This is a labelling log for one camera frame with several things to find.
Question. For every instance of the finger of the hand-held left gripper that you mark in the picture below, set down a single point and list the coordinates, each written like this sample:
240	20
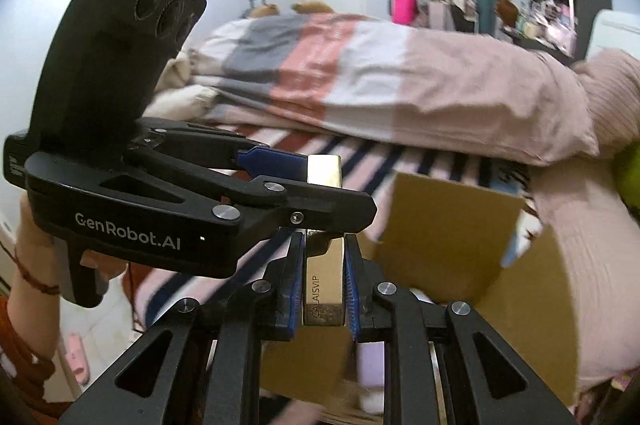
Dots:
330	207
275	162

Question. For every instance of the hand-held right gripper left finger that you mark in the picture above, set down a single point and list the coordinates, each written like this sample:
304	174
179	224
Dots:
296	290

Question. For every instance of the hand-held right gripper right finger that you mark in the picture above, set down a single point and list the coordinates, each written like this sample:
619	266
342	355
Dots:
351	290

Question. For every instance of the gold box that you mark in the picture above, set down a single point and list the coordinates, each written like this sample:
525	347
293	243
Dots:
324	285

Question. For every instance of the purple box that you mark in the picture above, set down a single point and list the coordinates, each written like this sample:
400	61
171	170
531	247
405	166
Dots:
370	367

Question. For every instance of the cardboard box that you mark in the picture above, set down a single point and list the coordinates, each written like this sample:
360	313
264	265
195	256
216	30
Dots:
440	245

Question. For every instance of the person's left forearm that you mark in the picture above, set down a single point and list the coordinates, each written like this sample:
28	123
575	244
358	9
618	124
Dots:
25	330

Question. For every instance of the person's left hand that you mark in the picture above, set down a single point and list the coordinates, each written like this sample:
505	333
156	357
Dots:
37	250

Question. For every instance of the striped bed blanket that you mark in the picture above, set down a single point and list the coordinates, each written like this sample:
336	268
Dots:
350	155

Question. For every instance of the cream fleece blanket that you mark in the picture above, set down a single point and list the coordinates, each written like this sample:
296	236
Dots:
175	90

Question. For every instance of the pink grey striped quilt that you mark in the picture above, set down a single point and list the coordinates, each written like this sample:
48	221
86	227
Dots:
375	75

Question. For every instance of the brown teddy bear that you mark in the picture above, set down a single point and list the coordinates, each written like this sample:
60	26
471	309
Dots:
312	6
265	10

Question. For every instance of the pink bottle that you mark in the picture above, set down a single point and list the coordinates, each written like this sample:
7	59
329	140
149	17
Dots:
404	5

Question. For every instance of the pink slipper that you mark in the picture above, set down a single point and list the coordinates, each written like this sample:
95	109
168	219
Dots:
75	355

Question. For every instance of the pink bed sheet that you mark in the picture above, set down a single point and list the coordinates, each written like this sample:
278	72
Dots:
590	255

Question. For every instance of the brown round object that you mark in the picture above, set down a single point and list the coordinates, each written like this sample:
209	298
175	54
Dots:
507	10

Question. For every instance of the green plush toy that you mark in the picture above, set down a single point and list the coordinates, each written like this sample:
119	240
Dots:
629	175

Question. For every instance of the pink striped pillow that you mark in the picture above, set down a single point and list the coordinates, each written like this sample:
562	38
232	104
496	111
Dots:
615	95

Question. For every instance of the white headboard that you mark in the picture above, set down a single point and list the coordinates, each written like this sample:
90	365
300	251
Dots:
615	30

